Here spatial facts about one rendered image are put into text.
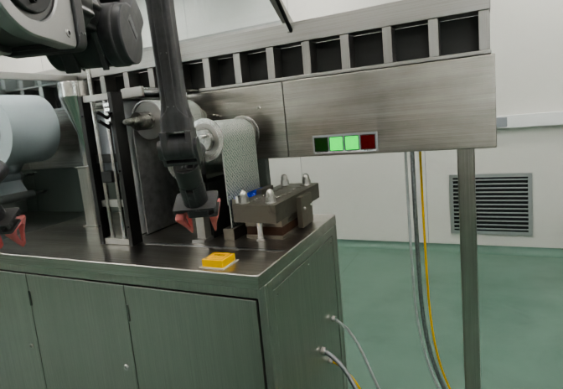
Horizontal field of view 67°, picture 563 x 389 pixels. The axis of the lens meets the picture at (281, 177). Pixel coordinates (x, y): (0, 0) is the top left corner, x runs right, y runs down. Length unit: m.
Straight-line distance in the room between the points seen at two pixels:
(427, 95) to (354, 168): 2.57
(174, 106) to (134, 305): 0.79
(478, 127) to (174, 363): 1.23
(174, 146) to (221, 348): 0.67
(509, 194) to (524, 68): 1.00
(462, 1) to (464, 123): 0.39
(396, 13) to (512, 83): 2.38
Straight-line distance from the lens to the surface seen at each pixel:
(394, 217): 4.07
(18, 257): 1.83
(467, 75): 1.54
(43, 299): 1.84
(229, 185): 1.48
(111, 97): 1.56
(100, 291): 1.59
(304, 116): 1.66
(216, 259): 1.23
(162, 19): 0.92
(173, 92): 0.91
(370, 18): 1.61
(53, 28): 0.45
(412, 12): 1.58
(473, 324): 1.91
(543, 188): 3.96
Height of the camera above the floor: 1.30
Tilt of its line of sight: 8 degrees down
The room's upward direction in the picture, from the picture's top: 5 degrees counter-clockwise
